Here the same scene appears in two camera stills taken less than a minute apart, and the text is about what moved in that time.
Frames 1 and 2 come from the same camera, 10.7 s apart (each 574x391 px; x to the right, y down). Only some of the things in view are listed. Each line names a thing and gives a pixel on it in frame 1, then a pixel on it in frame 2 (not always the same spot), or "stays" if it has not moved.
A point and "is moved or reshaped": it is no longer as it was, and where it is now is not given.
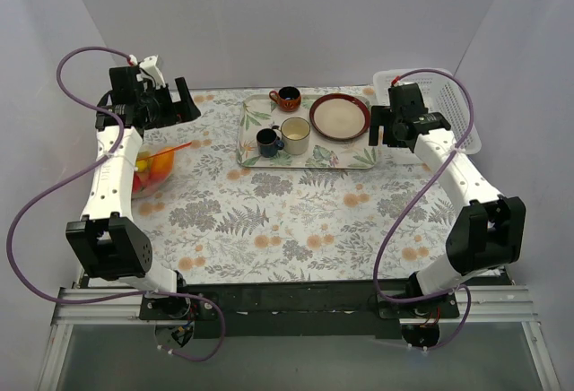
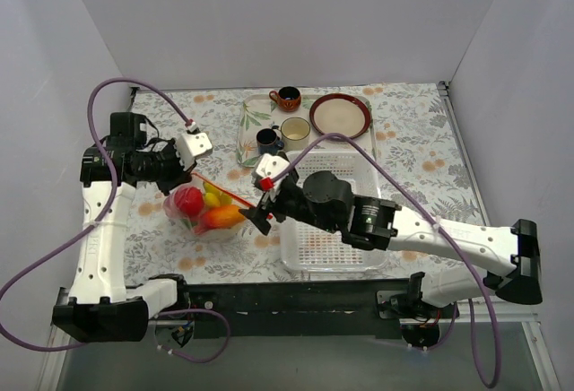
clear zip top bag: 153,168 is moved or reshaped
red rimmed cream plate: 339,117 stays
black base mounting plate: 360,309 stays
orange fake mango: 161,165 is moved or reshaped
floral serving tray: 258,111 stays
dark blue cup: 268,143 stays
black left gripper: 166,104 → 175,178
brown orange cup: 289,98 stays
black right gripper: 382,124 → 273,205
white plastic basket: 442,95 → 306,248
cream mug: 296,134 stays
